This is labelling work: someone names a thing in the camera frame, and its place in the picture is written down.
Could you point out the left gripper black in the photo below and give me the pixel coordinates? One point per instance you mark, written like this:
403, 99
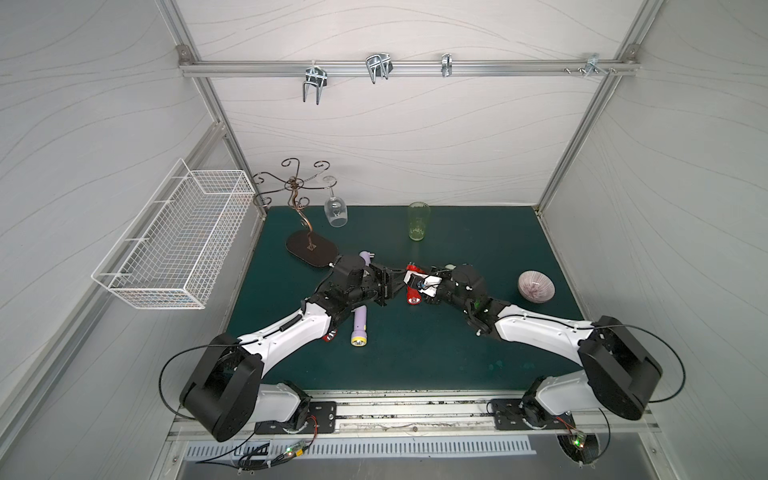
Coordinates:
383, 283

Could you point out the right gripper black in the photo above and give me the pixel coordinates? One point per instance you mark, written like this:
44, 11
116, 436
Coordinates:
438, 285

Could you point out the red flashlight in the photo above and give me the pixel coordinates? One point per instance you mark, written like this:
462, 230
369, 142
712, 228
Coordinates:
330, 335
413, 280

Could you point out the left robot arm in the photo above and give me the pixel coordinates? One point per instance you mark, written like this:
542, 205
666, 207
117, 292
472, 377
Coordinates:
225, 390

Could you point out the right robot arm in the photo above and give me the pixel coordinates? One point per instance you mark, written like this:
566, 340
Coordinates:
616, 372

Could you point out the green glass tumbler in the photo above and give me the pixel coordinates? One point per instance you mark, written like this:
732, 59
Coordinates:
418, 219

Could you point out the pink striped bowl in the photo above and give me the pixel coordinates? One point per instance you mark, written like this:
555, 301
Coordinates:
536, 287

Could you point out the metal wine glass rack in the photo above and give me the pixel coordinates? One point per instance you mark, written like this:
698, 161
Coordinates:
305, 244

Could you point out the clear wine glass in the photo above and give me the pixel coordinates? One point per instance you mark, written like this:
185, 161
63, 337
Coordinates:
335, 208

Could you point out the metal hook clip centre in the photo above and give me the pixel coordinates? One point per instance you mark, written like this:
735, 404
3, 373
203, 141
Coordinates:
379, 65

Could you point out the metal hook clip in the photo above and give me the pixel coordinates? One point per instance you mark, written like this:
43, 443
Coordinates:
315, 80
379, 65

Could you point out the white vent strip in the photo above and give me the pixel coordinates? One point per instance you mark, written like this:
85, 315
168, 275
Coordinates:
363, 448

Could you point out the metal hook clip left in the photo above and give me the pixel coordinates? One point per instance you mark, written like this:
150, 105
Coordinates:
315, 80

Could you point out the small metal clip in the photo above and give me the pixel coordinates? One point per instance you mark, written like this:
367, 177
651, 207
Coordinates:
446, 65

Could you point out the metal clip right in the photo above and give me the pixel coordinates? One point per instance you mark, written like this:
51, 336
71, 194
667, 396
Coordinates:
591, 67

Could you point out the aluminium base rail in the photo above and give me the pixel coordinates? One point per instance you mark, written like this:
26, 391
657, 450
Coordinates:
426, 413

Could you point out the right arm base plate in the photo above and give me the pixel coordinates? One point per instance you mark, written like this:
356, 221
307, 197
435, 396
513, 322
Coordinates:
515, 414

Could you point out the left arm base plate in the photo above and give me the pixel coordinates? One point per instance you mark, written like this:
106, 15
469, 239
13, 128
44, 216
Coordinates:
310, 417

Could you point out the white wire basket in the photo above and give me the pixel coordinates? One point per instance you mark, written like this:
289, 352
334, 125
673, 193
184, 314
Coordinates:
170, 255

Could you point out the aluminium top rail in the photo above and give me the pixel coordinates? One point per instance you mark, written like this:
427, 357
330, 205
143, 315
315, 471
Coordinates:
401, 68

